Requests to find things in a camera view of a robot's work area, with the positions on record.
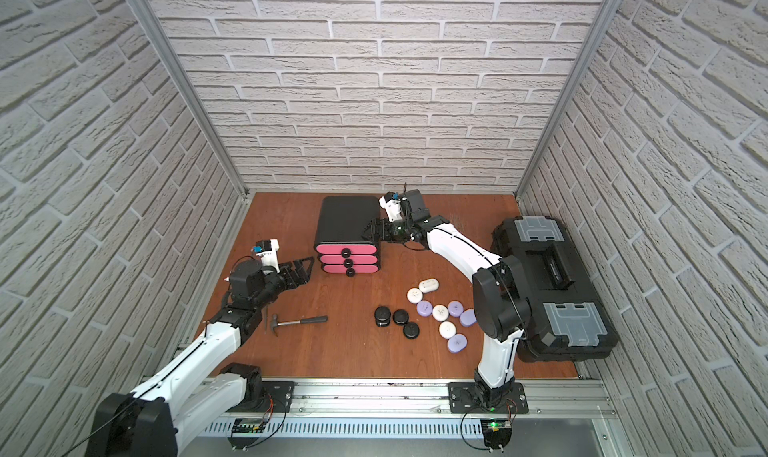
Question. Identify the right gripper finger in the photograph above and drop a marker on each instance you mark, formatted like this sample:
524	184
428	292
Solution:
375	226
374	238

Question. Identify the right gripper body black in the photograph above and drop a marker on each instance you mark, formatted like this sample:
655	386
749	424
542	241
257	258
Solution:
399	230

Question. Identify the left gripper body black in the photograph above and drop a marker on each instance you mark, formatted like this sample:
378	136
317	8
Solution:
287	274

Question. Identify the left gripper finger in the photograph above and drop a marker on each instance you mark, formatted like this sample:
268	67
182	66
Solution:
304	265
302	276

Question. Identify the black drawer cabinet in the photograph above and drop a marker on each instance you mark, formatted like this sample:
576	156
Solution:
343	218

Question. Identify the black earphone case square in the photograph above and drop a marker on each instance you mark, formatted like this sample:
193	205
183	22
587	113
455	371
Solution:
382	316

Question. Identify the black earphone case round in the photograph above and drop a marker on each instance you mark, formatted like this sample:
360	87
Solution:
400	317

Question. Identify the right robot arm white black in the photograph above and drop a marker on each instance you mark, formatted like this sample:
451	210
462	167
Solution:
500	310

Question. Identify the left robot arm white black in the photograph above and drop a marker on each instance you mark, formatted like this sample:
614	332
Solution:
164	414

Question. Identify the white earphone case round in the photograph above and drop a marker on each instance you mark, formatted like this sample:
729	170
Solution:
414	295

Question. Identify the purple earphone case left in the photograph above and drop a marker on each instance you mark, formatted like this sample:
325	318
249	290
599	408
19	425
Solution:
424	308

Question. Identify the purple earphone case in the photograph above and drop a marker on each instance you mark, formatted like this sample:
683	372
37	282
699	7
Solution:
468	318
457	343
455	309
424	308

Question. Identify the purple earphone case upper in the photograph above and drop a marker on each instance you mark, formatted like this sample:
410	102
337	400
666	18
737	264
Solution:
455	309

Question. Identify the purple earphone case right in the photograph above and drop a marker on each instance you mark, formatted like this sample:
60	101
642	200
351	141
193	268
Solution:
468	318

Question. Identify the white earphone case lower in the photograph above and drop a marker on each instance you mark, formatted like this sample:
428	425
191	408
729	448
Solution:
447	330

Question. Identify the purple earphone case lower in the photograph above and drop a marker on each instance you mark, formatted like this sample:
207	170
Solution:
457	343

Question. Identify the left controller board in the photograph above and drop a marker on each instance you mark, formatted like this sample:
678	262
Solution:
247	433

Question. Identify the controller board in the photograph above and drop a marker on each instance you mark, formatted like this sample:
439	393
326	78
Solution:
496	434
247	433

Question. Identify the black toolbox grey latches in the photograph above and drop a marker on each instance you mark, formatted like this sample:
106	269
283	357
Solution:
568	321

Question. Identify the right controller board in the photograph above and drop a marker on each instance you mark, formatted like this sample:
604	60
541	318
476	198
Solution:
496	434

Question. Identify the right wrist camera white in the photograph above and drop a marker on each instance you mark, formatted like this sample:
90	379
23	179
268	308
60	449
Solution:
392	203

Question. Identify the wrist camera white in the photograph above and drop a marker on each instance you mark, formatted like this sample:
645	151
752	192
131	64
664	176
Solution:
266	251
392	203

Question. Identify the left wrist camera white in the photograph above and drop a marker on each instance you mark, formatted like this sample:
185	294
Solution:
266	251

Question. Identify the hammer black handle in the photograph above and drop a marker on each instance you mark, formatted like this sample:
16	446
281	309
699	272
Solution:
276	323

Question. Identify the right aluminium corner post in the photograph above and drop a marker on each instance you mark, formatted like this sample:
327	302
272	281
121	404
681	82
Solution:
593	39

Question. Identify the aluminium corner post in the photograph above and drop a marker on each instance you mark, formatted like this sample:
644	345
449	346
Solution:
172	63
593	39

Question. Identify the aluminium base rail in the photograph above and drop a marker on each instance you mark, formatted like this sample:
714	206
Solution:
421	408

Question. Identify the left aluminium corner post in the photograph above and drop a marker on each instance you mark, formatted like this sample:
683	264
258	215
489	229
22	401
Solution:
172	63

